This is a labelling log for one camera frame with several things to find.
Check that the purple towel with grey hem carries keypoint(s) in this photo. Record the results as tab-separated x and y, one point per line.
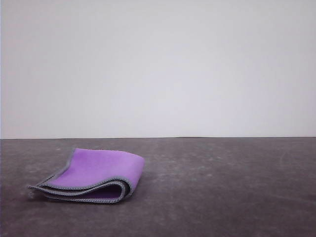
103	168

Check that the grey table cloth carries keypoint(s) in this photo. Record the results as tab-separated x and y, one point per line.
222	192

